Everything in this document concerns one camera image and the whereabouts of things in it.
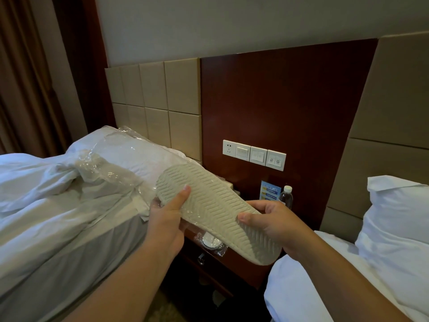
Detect person's left hand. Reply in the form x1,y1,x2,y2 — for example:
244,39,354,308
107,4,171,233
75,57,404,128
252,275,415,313
145,184,192,258

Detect person's right hand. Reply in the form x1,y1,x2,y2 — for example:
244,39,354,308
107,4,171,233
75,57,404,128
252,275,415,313
238,200,315,262

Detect white ribbed-sole slipper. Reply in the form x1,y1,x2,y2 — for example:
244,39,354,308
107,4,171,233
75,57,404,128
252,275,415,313
156,162,283,266

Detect person's right forearm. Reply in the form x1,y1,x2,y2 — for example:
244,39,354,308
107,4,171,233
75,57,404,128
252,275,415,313
291,231,413,322

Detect person's left forearm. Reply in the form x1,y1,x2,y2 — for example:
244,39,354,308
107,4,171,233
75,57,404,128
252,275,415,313
63,233,184,322

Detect blue information card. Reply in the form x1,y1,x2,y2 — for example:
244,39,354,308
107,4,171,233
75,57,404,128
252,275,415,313
259,180,282,202

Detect beige bedside device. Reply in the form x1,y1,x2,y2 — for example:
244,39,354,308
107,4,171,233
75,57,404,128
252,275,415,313
224,179,242,195

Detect clear plastic water bottle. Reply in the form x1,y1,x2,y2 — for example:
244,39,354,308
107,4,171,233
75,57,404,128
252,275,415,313
278,185,294,210

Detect plastic-wrapped round glass item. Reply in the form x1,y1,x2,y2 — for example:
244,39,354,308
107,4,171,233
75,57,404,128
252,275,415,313
195,231,231,257

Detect white pillow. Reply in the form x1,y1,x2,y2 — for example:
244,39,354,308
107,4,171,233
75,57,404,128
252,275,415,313
65,127,199,186
355,175,429,300

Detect dark wooden nightstand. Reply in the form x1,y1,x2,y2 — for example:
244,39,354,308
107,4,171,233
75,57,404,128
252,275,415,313
180,227,273,300

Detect clear plastic wrapper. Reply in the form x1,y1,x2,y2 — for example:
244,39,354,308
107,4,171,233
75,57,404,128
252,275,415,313
71,125,188,200

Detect beige square-panel headboard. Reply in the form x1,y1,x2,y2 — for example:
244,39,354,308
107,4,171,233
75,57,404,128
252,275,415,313
104,57,203,162

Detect grey bed base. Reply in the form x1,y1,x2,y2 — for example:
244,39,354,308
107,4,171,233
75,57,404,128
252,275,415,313
0,211,152,322

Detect white crumpled duvet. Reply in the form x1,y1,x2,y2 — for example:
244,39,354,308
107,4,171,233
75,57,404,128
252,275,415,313
0,152,152,300

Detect beige large-panel headboard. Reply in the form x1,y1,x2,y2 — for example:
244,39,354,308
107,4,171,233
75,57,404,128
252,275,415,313
319,31,429,246

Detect brown curtain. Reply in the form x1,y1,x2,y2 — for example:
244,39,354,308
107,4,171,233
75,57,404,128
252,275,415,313
0,0,74,159

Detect white single rocker switch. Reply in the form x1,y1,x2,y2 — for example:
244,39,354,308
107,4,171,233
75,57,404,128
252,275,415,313
235,143,251,161
250,146,268,166

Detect white two-button switch plate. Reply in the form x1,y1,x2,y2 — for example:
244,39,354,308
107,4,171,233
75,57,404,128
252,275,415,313
265,149,287,172

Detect dark red wooden wall panel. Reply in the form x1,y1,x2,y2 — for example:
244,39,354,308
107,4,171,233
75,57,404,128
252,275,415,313
200,38,379,233

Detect dark wooden frame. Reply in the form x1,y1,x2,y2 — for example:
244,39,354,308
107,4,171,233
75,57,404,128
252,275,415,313
50,0,117,135

